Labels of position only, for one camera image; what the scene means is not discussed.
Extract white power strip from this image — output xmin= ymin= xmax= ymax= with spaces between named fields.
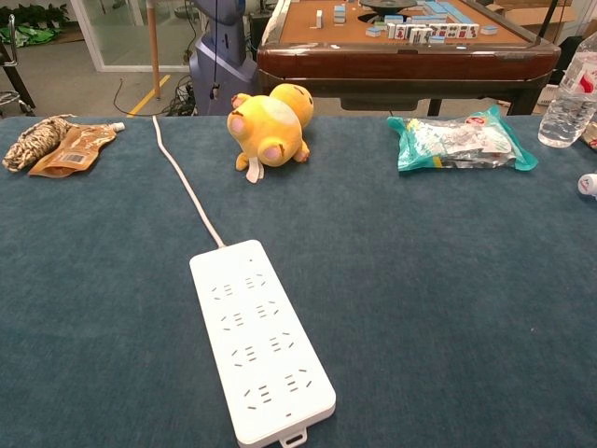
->
xmin=188 ymin=239 xmax=338 ymax=448

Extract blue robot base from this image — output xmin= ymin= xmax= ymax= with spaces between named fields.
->
xmin=188 ymin=0 xmax=259 ymax=117

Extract yellow plush duck toy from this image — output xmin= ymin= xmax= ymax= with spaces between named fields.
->
xmin=227 ymin=82 xmax=314 ymax=184

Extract blue table cloth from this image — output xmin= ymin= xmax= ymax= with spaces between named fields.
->
xmin=0 ymin=114 xmax=597 ymax=448

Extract brown mahjong table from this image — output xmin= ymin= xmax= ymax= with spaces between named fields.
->
xmin=256 ymin=0 xmax=562 ymax=117

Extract green snack package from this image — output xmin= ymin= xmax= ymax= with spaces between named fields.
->
xmin=386 ymin=105 xmax=539 ymax=173

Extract wooden pole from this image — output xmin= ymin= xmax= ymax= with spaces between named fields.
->
xmin=146 ymin=0 xmax=162 ymax=100

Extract brown spout pouch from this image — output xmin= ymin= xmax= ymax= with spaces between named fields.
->
xmin=27 ymin=121 xmax=126 ymax=178

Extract white framed glass partition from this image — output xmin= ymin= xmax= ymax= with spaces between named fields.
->
xmin=69 ymin=0 xmax=197 ymax=74

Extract clear water bottle red label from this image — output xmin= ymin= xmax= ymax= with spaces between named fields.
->
xmin=537 ymin=32 xmax=597 ymax=149

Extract clear water bottle blue label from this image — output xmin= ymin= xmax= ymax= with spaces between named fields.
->
xmin=577 ymin=172 xmax=597 ymax=201

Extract black tripod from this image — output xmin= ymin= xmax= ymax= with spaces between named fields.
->
xmin=540 ymin=0 xmax=560 ymax=47

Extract black metal chair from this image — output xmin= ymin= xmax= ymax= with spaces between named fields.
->
xmin=0 ymin=13 xmax=36 ymax=118

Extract green potted plants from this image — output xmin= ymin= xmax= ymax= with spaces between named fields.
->
xmin=0 ymin=3 xmax=71 ymax=48

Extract white power strip cable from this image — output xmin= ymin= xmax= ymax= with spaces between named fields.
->
xmin=152 ymin=115 xmax=229 ymax=248

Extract black hanging cable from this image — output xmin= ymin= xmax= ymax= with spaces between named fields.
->
xmin=211 ymin=0 xmax=221 ymax=100

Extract beige braided rope bundle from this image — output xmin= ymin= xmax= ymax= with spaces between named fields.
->
xmin=2 ymin=115 xmax=76 ymax=173

